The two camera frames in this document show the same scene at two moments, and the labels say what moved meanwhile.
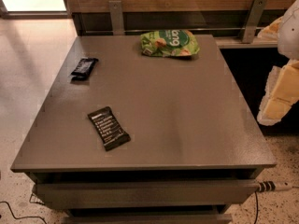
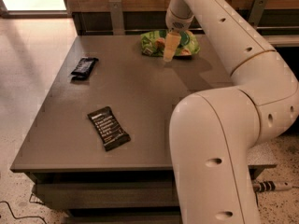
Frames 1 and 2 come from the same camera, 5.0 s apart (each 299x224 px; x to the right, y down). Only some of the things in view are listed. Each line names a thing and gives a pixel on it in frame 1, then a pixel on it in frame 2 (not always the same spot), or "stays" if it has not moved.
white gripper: (290, 32) → (177, 24)
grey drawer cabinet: (121, 137) stays
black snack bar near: (111, 133) stays
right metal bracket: (257, 13) stays
